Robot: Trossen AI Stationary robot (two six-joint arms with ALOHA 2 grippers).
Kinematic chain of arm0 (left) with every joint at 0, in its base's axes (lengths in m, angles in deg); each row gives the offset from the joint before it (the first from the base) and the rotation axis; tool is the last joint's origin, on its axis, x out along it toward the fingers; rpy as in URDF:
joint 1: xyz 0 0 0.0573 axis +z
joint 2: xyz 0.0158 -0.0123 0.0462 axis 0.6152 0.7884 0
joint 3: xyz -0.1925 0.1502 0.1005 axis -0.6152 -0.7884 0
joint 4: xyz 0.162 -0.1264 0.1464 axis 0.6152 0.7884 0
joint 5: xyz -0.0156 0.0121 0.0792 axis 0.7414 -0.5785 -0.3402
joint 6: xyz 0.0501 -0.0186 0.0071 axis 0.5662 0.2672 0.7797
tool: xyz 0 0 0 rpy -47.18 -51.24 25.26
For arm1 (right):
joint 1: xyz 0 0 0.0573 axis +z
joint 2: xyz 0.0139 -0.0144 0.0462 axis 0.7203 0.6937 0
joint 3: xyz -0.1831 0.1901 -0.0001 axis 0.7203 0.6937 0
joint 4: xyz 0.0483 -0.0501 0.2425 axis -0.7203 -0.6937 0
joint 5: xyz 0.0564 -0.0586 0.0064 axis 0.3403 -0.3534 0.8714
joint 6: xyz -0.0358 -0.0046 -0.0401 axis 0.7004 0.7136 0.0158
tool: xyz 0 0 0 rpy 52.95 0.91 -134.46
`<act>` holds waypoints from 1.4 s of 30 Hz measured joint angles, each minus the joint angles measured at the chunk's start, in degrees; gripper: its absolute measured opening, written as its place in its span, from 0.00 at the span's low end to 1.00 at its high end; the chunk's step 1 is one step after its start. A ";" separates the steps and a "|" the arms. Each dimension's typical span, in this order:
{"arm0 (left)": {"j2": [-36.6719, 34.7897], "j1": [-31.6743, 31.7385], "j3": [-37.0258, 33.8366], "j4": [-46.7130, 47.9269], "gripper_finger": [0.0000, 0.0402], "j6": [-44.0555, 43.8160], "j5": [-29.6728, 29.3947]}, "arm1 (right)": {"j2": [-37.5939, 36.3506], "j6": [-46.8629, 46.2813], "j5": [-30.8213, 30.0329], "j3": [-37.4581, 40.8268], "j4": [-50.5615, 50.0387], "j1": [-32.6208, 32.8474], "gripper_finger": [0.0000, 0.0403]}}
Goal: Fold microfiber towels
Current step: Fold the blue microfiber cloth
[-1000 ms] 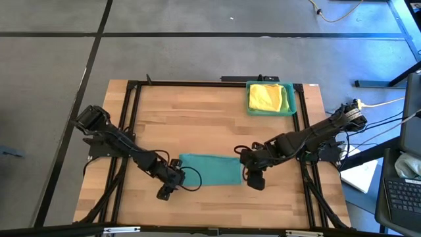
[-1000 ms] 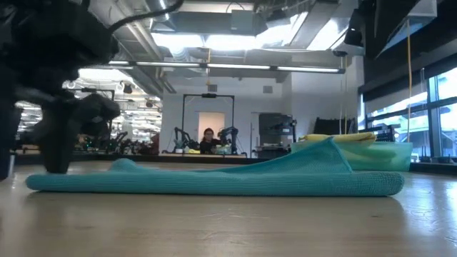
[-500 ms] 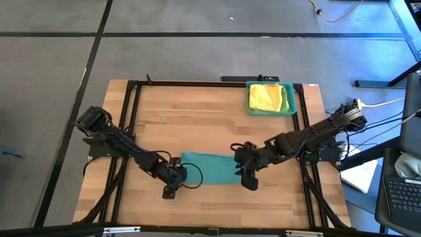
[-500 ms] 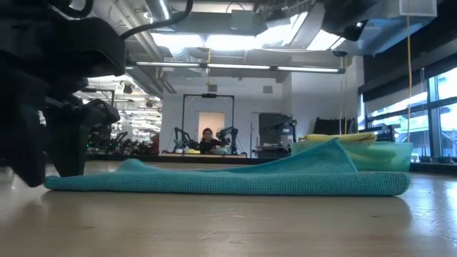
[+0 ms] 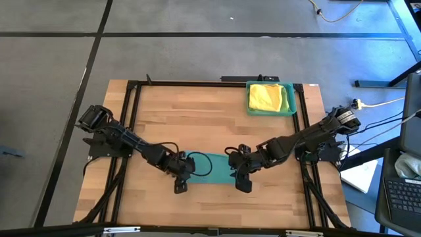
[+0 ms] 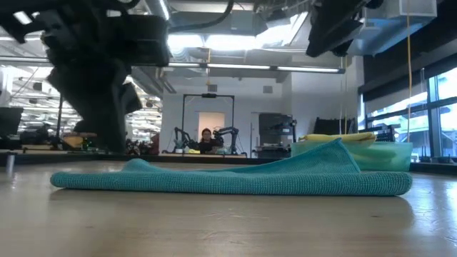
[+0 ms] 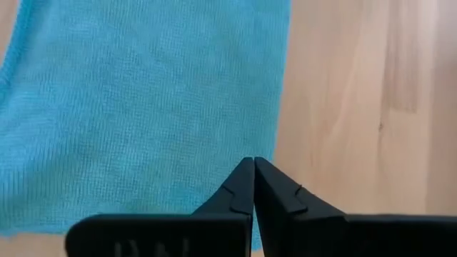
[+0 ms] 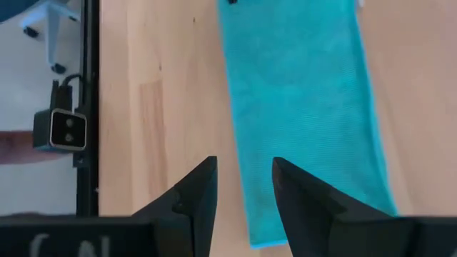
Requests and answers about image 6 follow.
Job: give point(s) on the black panel stack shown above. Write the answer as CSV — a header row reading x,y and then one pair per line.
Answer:
x,y
332,125

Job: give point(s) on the black background robot arm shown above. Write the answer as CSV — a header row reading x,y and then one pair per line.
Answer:
x,y
232,130
178,137

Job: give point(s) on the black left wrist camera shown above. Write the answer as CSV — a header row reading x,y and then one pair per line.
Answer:
x,y
143,41

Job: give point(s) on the person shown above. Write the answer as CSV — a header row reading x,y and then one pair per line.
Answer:
x,y
207,144

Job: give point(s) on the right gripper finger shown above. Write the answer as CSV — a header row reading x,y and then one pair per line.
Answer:
x,y
332,34
342,49

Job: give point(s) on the teal microfiber towel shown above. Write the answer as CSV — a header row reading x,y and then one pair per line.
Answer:
x,y
250,182

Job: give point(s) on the black wall screen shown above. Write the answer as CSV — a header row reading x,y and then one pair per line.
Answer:
x,y
273,123

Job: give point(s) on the silver metal post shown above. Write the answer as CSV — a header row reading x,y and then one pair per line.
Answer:
x,y
10,162

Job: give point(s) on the black perforated rack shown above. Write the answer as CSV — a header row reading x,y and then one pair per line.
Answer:
x,y
385,134

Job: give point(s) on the teal plastic tray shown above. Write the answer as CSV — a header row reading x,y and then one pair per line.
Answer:
x,y
392,157

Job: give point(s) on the yellow towel with white label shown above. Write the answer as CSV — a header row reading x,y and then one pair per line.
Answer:
x,y
339,137

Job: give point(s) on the long ceiling light bar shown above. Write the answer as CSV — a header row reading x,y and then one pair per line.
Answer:
x,y
235,66

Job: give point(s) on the black camera rig frame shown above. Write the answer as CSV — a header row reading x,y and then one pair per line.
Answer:
x,y
183,114
59,118

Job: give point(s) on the pale pink panel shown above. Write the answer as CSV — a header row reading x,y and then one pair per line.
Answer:
x,y
211,121

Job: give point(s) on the bright green microfiber towel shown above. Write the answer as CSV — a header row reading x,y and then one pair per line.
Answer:
x,y
375,157

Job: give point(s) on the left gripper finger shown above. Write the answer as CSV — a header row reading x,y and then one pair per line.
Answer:
x,y
132,98
96,103

